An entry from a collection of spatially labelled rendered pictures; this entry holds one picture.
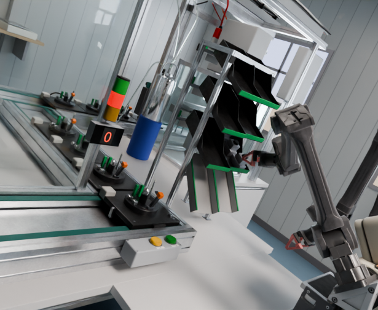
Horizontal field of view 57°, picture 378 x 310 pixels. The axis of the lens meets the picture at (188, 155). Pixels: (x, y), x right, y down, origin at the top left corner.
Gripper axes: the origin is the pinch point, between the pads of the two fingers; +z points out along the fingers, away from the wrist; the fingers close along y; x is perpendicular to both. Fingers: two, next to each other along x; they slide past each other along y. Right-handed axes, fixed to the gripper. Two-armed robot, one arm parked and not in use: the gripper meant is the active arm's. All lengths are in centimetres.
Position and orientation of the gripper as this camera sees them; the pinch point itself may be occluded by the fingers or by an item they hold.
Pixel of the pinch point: (250, 158)
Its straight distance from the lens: 158.8
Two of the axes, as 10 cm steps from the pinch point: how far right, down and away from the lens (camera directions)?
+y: -7.3, -0.9, -6.8
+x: -0.7, 10.0, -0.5
